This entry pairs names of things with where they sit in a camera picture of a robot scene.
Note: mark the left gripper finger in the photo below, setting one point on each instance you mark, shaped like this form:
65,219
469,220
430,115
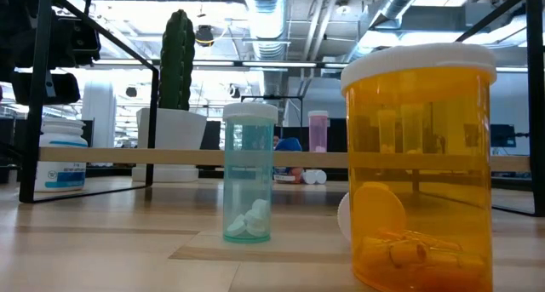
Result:
66,89

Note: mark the pink pill bottle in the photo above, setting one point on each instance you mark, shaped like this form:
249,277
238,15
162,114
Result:
343,217
318,132

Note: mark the large orange pill bottle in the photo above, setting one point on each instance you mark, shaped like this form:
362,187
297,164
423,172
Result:
419,134

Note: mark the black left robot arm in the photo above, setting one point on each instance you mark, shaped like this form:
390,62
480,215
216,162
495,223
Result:
17,19

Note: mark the large white supplement bottle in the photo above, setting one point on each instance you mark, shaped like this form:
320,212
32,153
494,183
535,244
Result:
64,132

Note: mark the white planter pot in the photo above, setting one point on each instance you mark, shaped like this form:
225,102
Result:
179,130

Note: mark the black round ceiling device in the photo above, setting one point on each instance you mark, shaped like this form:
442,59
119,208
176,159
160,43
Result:
204,34

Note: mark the teal pill bottle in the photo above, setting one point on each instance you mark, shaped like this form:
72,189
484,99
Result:
249,190

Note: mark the dark computer monitor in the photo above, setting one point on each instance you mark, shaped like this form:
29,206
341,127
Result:
503,135

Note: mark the silver ceiling duct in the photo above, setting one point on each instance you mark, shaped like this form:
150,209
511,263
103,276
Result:
398,2
266,24

